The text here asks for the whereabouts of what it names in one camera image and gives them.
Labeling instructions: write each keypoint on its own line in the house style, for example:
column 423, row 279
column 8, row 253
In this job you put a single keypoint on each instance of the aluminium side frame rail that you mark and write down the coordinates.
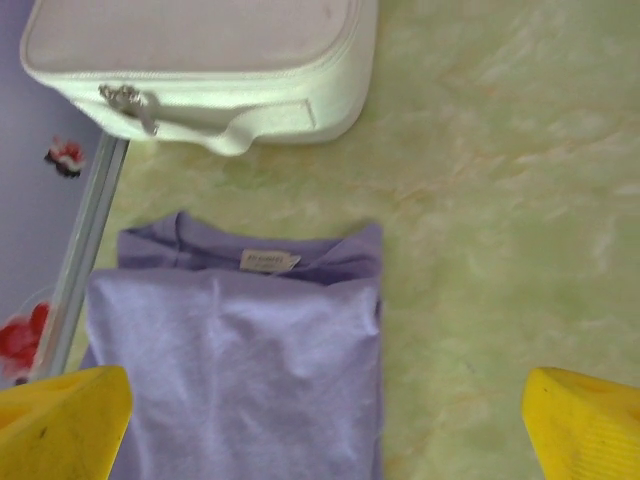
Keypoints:
column 85, row 240

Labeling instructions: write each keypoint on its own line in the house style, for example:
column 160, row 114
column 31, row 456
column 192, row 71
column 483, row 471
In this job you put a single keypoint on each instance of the purple t-shirt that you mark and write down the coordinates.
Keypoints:
column 240, row 360

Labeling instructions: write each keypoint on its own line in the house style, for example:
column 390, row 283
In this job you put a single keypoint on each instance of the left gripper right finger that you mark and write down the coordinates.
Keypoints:
column 590, row 430

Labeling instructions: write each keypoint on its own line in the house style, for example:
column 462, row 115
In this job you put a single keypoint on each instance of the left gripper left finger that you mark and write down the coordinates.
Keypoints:
column 55, row 430

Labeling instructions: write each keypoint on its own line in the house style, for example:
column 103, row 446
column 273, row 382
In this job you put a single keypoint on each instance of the white zippered case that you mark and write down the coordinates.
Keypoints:
column 200, row 50

